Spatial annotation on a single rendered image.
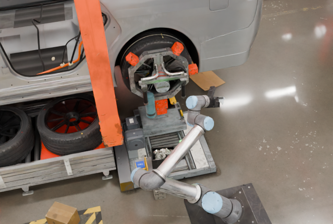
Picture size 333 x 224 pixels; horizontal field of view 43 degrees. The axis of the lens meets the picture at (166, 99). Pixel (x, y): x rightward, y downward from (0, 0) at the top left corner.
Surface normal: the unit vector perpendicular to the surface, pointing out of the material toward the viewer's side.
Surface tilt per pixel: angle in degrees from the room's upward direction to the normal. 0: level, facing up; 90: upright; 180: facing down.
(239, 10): 90
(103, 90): 90
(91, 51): 90
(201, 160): 0
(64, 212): 0
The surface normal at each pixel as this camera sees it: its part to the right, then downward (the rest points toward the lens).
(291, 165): -0.04, -0.75
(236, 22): 0.22, 0.64
